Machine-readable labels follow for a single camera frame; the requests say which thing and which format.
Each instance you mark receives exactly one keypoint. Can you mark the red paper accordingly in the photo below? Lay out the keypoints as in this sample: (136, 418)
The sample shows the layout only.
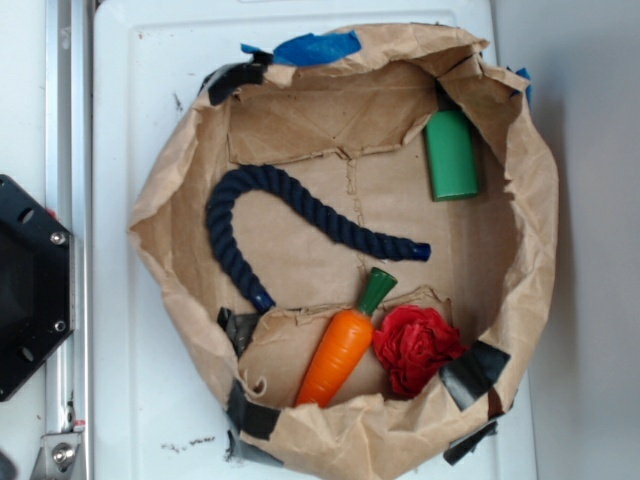
(412, 344)

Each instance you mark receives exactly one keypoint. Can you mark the brown paper bag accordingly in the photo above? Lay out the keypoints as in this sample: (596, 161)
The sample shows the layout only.
(353, 133)

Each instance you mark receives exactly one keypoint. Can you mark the orange toy carrot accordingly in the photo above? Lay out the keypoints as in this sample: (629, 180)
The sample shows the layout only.
(344, 343)

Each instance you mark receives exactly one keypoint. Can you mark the green cylinder block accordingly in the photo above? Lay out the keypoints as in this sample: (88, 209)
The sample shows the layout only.
(451, 157)

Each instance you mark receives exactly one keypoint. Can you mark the blue tape piece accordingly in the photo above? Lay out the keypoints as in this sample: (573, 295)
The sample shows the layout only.
(310, 49)

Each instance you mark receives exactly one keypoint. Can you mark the white tray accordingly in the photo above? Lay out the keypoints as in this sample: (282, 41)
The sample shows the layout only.
(154, 415)

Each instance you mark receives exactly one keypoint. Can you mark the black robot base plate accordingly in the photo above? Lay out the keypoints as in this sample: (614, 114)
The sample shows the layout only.
(35, 286)

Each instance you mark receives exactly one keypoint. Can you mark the aluminium rail frame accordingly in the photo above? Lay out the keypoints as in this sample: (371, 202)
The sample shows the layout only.
(67, 445)

